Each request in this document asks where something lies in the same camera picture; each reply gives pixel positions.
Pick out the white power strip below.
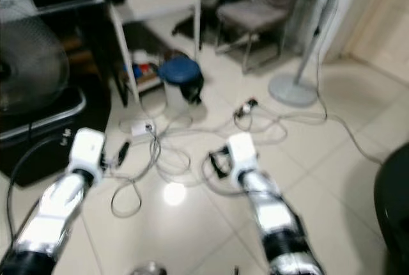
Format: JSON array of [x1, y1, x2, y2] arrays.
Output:
[[130, 120, 157, 138]]

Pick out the black plug adapter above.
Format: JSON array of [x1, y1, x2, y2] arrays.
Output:
[[233, 97, 260, 120]]

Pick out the white bin with blue lid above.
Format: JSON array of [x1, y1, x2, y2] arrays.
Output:
[[158, 55, 206, 114]]

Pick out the grey standing fan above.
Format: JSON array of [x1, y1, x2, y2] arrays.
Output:
[[268, 0, 347, 109]]

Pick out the grey robot leg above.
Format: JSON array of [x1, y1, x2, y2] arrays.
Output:
[[130, 260, 168, 275]]

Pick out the grey round table fan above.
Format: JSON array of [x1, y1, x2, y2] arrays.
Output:
[[0, 19, 70, 117]]

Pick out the black desk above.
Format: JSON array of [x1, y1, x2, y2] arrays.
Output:
[[0, 0, 130, 107]]

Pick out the grey padded chair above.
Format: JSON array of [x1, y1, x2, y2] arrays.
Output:
[[213, 0, 309, 75]]

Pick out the black rounded seat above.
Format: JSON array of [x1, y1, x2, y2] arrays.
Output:
[[373, 141, 409, 271]]

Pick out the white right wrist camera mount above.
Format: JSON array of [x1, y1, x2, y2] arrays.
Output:
[[226, 132, 260, 177]]

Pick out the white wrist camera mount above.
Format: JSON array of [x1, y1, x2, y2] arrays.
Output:
[[68, 128, 107, 177], [226, 132, 260, 177]]

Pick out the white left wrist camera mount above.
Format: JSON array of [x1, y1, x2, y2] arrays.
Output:
[[68, 128, 107, 177]]

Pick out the grey tangled floor cable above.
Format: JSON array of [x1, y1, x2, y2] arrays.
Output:
[[110, 110, 291, 219]]

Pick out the black box with silver rail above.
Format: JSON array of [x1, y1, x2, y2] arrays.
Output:
[[0, 85, 113, 187]]

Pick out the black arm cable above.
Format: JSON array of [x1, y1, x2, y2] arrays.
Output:
[[5, 134, 72, 250]]

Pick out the grey fan power cable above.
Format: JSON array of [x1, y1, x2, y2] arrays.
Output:
[[278, 0, 384, 166]]

